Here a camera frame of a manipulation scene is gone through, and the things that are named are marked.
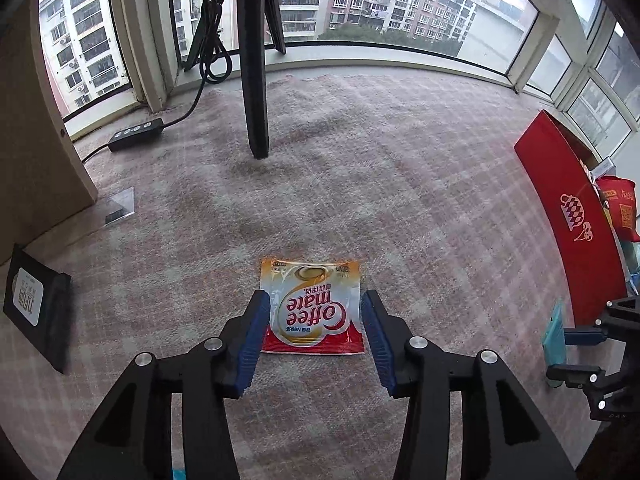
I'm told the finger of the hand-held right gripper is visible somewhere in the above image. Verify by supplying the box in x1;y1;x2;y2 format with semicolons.
546;364;626;391
562;325;608;348

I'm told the white window frame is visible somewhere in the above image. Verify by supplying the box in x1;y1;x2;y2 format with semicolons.
30;0;640;156

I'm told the black tripod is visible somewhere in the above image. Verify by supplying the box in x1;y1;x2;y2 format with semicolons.
182;0;287;161

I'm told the black wet wipes pack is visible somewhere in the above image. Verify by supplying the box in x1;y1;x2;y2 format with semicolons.
2;243;72;375

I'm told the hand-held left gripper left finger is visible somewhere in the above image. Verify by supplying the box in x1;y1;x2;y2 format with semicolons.
57;289;273;480

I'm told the red and white creamer sachet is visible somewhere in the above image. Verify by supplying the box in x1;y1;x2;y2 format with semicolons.
259;256;366;356

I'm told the red box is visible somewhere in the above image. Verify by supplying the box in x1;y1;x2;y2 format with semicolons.
514;109;640;328

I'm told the teal packet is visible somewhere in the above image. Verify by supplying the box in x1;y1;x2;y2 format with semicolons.
542;300;568;387

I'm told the light wooden board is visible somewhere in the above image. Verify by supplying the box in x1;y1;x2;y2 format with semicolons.
0;0;98;266

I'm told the black power cable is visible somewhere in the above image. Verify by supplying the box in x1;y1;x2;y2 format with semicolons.
82;0;233;163

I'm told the clear plastic piece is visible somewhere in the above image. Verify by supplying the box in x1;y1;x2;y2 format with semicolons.
104;186;136;225

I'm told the black inline cable controller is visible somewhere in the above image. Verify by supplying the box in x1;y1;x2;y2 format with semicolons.
107;118;166;153

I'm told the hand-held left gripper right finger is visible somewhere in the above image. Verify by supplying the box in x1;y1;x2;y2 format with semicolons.
361;289;578;480

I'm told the red pouch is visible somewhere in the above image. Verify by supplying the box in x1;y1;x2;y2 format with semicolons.
595;175;640;242

